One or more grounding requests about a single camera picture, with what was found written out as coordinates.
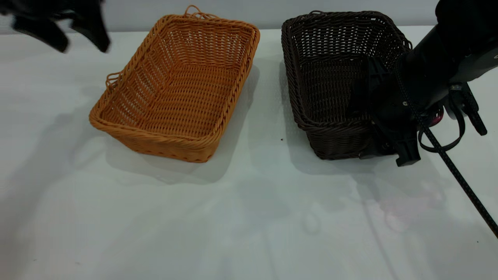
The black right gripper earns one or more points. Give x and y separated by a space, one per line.
393 112

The dark brown wicker basket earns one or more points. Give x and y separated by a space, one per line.
323 85

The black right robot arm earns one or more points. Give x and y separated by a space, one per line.
447 50

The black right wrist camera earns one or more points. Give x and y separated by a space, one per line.
469 105

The light brown wicker basket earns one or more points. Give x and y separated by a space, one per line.
186 97

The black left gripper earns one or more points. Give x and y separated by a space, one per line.
42 7

